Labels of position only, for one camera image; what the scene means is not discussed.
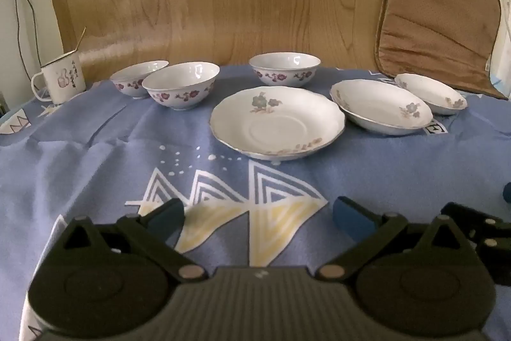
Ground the medium white floral plate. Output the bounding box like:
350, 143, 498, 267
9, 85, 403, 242
330, 79, 434, 136

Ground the large white floral plate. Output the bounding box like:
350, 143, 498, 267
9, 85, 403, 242
210, 86, 346, 160

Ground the white enamel mug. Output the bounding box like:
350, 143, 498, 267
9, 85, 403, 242
31, 50, 86, 105

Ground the thin black cable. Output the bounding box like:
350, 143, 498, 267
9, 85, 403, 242
5, 0, 41, 88

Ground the white floral bowl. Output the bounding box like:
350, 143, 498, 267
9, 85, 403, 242
249, 52, 322, 88
109, 60, 170, 99
141, 62, 220, 111

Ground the blue printed blanket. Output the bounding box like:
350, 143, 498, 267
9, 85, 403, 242
0, 63, 511, 341

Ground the small white floral plate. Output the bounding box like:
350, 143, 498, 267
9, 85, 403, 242
394, 73, 468, 115

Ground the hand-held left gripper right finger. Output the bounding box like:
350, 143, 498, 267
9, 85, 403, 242
317, 196, 478, 283

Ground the brown padded cushion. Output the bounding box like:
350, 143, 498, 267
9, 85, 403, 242
374, 0, 509, 101

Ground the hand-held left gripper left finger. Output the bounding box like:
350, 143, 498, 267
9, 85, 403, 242
53, 198, 209, 283

